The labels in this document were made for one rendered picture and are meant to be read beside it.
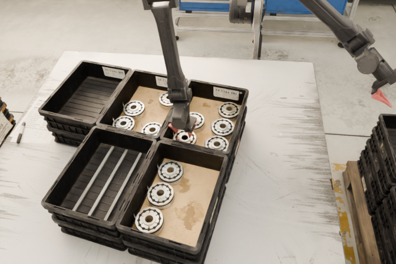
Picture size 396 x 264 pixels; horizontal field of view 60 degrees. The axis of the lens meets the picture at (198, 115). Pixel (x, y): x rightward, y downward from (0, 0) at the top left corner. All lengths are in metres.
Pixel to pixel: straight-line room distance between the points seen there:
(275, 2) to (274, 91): 1.53
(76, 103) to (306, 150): 1.16
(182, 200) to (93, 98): 0.76
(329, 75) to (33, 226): 2.61
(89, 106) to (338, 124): 1.89
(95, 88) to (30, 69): 1.85
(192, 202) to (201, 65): 1.02
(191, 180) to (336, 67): 2.28
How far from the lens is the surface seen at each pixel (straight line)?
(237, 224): 1.47
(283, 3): 3.39
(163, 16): 1.16
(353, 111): 3.02
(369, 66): 1.21
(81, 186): 1.50
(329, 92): 3.13
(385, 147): 2.10
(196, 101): 1.71
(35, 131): 1.98
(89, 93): 1.88
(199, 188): 1.40
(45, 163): 1.81
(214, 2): 3.38
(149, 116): 1.67
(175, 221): 1.34
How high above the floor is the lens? 2.02
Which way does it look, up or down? 46 degrees down
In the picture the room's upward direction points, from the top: 3 degrees counter-clockwise
